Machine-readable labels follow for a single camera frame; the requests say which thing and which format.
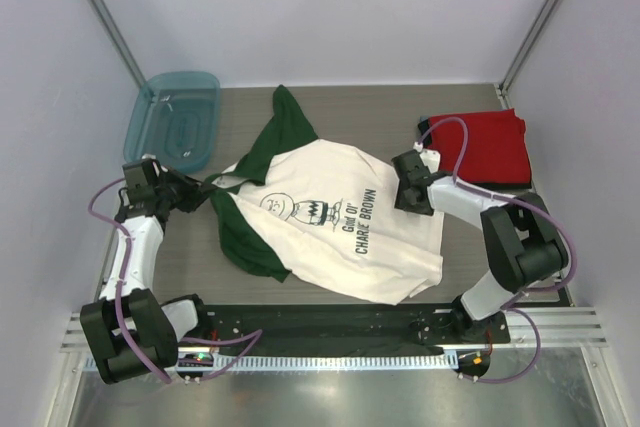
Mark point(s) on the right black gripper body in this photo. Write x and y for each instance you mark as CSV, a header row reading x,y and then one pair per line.
x,y
403,202

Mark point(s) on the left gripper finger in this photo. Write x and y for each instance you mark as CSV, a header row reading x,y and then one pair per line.
x,y
207,194
189,184

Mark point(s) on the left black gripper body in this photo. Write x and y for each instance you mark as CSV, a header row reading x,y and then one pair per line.
x,y
176,194

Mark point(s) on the white and green t-shirt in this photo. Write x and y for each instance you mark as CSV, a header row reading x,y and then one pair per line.
x,y
323,211

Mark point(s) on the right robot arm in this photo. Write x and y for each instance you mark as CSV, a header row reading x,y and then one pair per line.
x,y
523,245

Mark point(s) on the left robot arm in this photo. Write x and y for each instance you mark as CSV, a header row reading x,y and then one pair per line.
x,y
128,332

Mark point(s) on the teal plastic bin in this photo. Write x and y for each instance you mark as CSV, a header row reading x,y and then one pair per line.
x,y
175,119

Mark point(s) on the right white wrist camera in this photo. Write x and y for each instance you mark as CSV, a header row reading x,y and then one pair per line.
x,y
430,158

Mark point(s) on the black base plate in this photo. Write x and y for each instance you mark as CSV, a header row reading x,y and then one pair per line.
x,y
298,329

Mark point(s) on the white slotted cable duct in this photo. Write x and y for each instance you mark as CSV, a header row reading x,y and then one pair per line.
x,y
205,363

